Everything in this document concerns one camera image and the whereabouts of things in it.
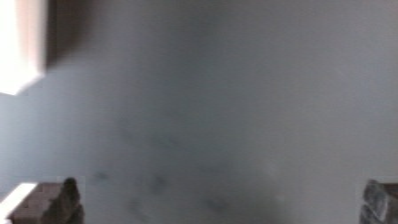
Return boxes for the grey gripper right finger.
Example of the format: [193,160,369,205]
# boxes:
[358,180,398,224]

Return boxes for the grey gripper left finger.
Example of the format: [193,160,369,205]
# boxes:
[0,178,85,224]

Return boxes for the white block with marker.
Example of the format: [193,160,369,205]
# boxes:
[0,0,398,224]

